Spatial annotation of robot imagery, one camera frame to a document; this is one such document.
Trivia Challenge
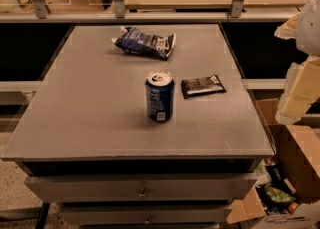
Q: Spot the blue pepsi can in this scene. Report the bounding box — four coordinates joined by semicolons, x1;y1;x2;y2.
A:
145;71;175;122

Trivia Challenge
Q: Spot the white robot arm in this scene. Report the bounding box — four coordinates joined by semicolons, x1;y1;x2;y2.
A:
274;0;320;125

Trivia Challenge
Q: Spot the black snack wrapper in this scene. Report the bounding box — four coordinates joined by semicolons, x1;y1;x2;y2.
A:
181;75;226;99

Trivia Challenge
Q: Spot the blue chip bag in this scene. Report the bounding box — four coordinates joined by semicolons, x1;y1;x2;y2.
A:
111;26;176;61

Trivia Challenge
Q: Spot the grey lower drawer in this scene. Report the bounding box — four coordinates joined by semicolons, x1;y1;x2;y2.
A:
61;204;232;225

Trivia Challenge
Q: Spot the grey drawer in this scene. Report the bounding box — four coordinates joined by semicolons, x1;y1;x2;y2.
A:
61;204;232;225
25;173;256;203

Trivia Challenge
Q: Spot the grey upper drawer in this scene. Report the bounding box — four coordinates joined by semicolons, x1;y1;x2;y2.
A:
25;173;256;203

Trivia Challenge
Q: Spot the cardboard box with snacks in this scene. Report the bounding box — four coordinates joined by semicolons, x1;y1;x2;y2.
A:
226;98;320;229

